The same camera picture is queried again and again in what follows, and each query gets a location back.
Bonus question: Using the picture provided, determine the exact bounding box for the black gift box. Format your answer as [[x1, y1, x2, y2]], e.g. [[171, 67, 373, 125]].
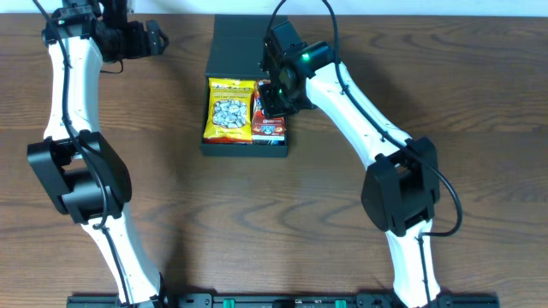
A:
[[200, 15, 288, 158]]

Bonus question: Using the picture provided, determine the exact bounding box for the red Hello Panda box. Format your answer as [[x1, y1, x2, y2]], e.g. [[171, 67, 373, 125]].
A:
[[252, 80, 286, 145]]

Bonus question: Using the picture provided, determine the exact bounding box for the yellow snack bag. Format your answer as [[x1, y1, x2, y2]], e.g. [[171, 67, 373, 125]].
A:
[[203, 78, 255, 144]]

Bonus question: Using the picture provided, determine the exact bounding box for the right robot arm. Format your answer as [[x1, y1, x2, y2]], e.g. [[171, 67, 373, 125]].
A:
[[259, 21, 440, 307]]

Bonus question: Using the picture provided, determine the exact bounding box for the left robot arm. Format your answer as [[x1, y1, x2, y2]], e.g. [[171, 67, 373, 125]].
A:
[[27, 0, 169, 308]]

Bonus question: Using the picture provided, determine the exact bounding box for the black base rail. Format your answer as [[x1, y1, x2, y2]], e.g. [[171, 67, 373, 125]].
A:
[[66, 292, 501, 308]]

